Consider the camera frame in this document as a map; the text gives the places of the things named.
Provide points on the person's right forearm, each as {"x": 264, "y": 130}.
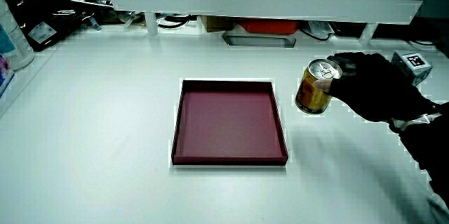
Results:
{"x": 429, "y": 146}

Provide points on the white monitor riser shelf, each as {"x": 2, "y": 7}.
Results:
{"x": 259, "y": 4}

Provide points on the golden red bull can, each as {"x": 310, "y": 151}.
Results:
{"x": 312, "y": 92}

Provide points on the blue floral packet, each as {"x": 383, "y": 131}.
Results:
{"x": 4, "y": 73}

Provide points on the brown cardboard box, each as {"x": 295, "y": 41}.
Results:
{"x": 214, "y": 24}

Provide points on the white desk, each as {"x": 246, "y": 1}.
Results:
{"x": 105, "y": 129}

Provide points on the black plastic bag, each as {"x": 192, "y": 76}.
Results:
{"x": 45, "y": 20}

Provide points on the white plastic bottle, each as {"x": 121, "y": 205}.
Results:
{"x": 12, "y": 41}

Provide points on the person's right hand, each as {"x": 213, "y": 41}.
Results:
{"x": 375, "y": 88}

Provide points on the orange-red box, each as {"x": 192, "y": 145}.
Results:
{"x": 269, "y": 26}

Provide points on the maroon square tray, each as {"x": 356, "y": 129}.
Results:
{"x": 229, "y": 125}

